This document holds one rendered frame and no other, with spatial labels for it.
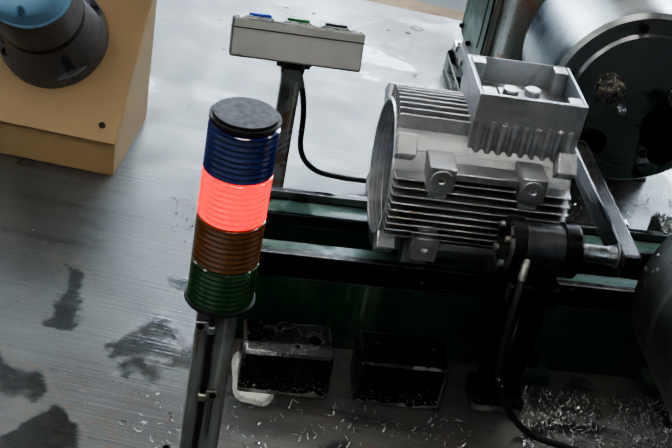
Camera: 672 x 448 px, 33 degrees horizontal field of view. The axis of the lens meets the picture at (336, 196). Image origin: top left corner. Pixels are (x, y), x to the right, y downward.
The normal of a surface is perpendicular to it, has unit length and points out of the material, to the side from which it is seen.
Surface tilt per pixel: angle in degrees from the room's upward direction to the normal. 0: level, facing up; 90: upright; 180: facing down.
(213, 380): 90
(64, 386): 0
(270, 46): 68
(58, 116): 45
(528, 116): 90
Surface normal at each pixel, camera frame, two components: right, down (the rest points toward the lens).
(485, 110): 0.04, 0.53
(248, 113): 0.17, -0.84
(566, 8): -0.65, -0.62
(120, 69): 0.04, -0.24
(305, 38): 0.11, 0.18
